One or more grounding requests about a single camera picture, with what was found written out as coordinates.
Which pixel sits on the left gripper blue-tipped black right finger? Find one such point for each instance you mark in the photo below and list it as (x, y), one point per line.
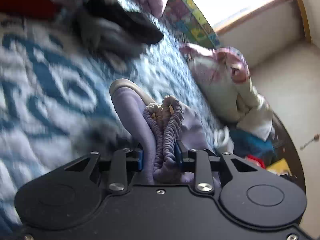
(210, 171)

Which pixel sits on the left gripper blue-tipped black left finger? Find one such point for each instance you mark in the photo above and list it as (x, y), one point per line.
(111, 175)

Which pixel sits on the lavender pants with cream waistband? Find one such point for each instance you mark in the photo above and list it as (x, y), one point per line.
(158, 127)

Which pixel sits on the white sock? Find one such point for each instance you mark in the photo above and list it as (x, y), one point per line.
(222, 140)

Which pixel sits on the blue garment at bedside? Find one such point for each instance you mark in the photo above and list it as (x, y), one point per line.
(247, 144)

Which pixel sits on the pink white bundled duvet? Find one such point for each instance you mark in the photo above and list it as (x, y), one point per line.
(223, 77)

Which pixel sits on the blue white patterned quilt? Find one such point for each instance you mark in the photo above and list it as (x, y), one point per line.
(55, 101)

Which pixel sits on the grey folded garment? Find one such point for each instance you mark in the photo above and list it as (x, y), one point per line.
(100, 36)

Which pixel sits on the black folded garment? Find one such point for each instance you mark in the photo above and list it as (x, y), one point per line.
(134, 23)

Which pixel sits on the colourful alphabet foam mat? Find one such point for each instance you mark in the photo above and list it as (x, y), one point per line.
(188, 19)

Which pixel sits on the dark red folded garment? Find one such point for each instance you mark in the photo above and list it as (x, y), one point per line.
(34, 9)

